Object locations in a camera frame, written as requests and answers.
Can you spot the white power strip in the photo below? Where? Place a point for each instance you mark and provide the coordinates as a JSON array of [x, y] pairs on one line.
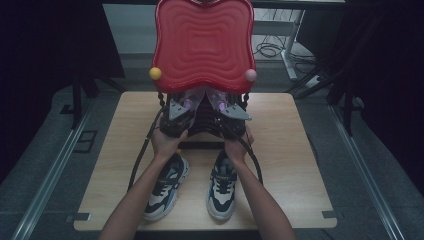
[[315, 81]]

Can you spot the light purple sneaker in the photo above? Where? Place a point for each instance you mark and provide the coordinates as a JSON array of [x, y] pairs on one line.
[[193, 98], [218, 99]]

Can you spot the black metal stand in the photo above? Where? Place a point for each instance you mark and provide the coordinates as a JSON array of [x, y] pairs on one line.
[[77, 100], [348, 110]]

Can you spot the white metal desk frame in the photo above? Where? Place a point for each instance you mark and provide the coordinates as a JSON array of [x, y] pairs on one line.
[[290, 50]]

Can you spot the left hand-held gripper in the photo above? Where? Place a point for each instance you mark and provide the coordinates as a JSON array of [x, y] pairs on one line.
[[176, 125]]

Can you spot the red wavy rack top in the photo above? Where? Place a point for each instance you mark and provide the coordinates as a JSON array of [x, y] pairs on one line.
[[203, 46]]

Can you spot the person's left hand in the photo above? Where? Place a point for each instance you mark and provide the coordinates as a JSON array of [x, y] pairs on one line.
[[166, 146]]

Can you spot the navy and white sneaker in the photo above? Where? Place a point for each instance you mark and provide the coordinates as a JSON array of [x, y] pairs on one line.
[[166, 196], [221, 196]]

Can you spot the person's right hand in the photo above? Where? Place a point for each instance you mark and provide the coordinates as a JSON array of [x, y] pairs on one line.
[[238, 148]]

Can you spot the metal floor rail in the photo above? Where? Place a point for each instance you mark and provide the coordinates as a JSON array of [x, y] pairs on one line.
[[50, 180], [366, 173]]

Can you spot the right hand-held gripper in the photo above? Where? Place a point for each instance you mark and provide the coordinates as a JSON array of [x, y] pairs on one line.
[[233, 126]]

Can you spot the black curtain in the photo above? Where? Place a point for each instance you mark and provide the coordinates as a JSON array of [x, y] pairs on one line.
[[40, 50], [393, 66]]

